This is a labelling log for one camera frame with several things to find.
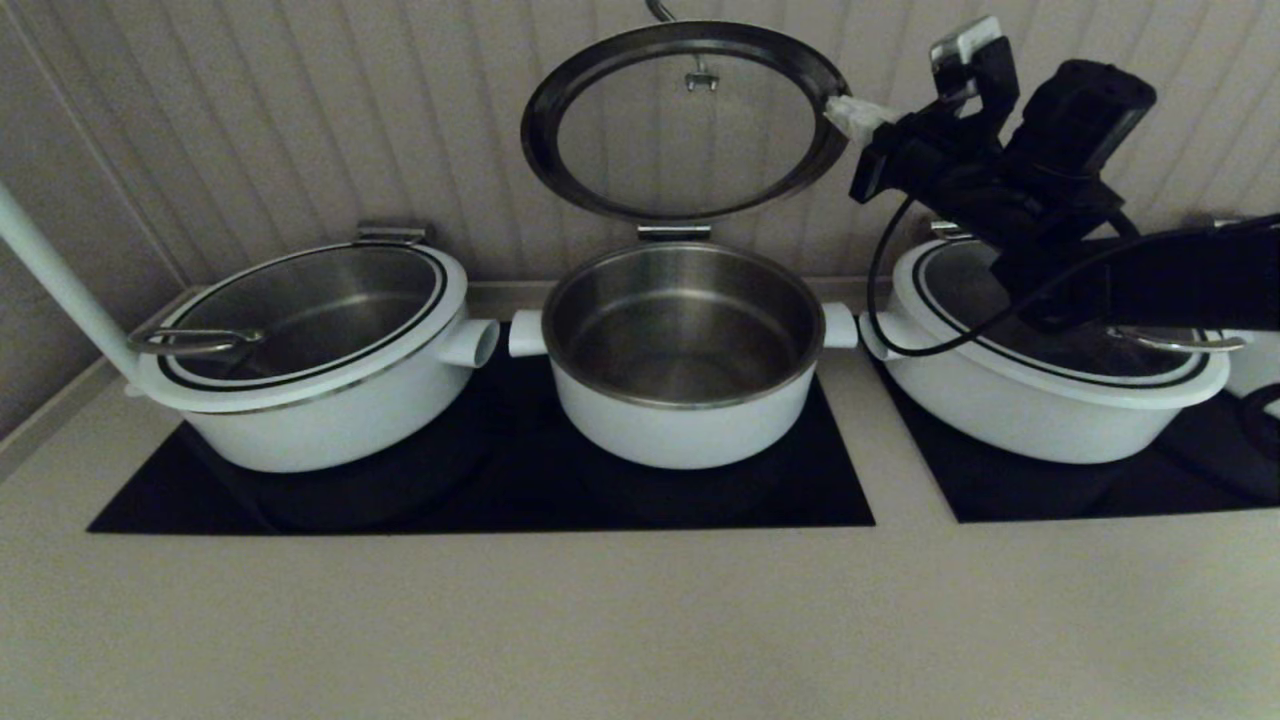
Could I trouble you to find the right white pot with lid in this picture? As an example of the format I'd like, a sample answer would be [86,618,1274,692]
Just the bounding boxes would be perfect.
[893,235,1249,411]

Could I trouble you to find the white long-handled pan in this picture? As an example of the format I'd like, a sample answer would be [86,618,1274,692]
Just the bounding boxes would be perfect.
[0,185,501,474]

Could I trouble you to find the wide black glass cooktop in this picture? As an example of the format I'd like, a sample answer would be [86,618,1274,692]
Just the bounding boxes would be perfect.
[87,340,877,535]

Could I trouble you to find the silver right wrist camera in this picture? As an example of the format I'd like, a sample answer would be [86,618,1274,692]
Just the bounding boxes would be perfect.
[930,15,1003,76]

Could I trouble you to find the white lidded pot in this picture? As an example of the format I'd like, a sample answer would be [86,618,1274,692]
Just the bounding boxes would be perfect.
[1225,330,1280,401]

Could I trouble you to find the white pot with stub handles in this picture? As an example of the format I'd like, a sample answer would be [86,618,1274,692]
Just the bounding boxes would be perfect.
[507,240,861,471]

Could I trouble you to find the glass lid with bent handle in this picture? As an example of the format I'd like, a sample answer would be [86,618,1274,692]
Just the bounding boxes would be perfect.
[520,0,853,223]

